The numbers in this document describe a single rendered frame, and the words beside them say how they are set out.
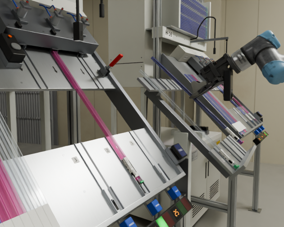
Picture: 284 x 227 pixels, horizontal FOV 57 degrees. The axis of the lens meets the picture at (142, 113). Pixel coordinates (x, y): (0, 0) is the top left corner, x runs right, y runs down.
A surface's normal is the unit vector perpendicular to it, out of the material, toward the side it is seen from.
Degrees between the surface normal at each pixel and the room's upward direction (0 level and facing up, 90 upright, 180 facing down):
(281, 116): 90
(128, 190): 48
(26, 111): 90
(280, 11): 90
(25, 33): 138
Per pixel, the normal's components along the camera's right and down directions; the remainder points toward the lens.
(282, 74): 0.13, 0.76
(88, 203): 0.61, -0.63
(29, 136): -0.33, 0.09
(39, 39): 0.56, 0.77
